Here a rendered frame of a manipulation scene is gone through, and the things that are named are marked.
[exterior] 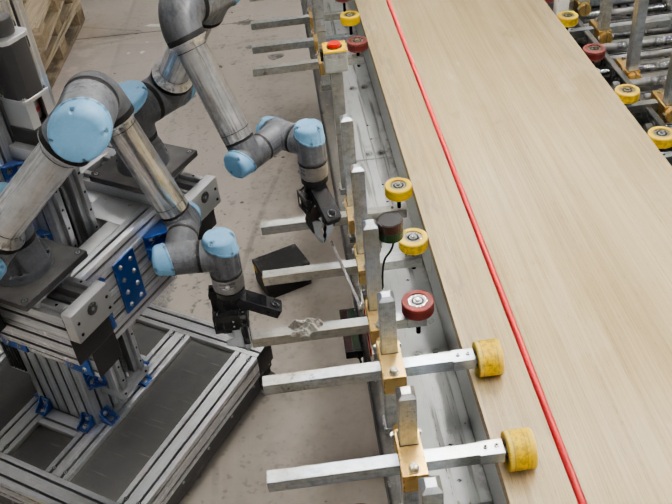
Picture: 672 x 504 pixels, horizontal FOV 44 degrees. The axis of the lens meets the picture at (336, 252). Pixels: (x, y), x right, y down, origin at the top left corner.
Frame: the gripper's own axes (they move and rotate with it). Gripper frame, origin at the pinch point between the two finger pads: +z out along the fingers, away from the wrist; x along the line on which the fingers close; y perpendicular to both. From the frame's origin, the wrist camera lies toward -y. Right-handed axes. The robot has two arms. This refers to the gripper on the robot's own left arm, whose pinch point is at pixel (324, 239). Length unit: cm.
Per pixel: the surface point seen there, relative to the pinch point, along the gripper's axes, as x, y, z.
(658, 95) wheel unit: -131, 12, 3
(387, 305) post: 10, -53, -22
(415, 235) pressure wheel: -20.5, -14.1, -2.0
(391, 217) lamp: -5.0, -29.8, -24.3
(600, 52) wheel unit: -131, 41, -1
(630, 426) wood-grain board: -25, -91, -1
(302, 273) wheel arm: 9.2, -4.0, 5.0
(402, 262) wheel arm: -16.3, -13.9, 5.6
